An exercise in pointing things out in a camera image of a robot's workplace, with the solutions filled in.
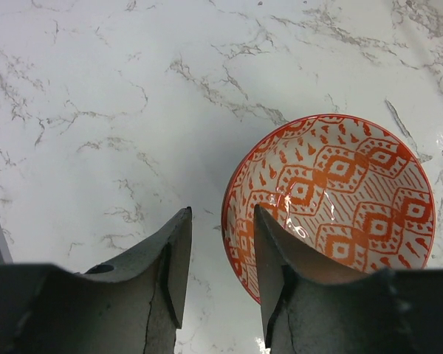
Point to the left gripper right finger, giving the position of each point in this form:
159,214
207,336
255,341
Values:
312,304

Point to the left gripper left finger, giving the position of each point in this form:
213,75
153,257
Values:
132,303

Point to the red patterned bowl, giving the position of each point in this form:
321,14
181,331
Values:
345,186

